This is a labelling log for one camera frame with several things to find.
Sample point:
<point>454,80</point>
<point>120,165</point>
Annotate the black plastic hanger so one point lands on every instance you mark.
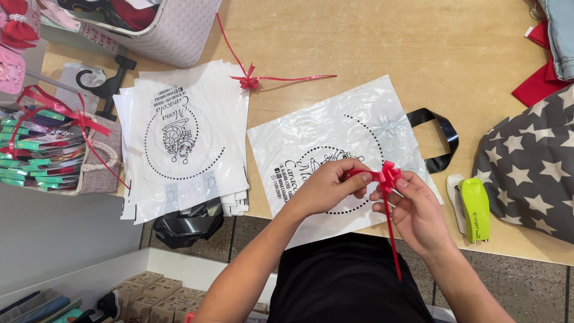
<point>110,85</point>

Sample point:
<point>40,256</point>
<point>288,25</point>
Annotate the person's right hand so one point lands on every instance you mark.
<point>417,215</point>

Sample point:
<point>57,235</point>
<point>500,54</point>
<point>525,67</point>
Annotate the lime green stapler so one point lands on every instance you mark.
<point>474,208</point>

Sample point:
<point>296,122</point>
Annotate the white card with red print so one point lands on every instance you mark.
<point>101,38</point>

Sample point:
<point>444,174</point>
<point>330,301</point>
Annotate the white woven basket with clothes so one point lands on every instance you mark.
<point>179,31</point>

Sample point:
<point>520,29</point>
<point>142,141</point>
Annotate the pink display card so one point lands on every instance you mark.
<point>10,69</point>

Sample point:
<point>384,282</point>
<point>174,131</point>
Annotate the red cloth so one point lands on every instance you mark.
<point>538,83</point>

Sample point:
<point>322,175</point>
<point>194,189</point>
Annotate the person's black shirt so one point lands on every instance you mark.
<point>345,282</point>

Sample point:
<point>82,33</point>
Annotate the stack of white printed bags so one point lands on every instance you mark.
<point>188,134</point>

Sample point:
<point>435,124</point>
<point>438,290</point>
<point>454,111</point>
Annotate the grey star print fabric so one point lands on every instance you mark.
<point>529,170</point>

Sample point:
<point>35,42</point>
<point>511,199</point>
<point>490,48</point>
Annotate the person's left hand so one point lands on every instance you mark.
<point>325,188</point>

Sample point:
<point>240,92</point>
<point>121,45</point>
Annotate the blue denim garment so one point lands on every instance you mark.
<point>563,36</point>

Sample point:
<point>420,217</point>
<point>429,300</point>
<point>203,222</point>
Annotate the red ribbon pull bow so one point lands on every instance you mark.
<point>249,83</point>
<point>388,175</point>

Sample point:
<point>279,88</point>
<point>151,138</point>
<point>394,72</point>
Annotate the red hair bow with pearls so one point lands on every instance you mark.
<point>18,29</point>

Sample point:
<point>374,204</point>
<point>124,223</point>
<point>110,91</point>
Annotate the grey fabric basket with packets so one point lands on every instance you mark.
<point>101,170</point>

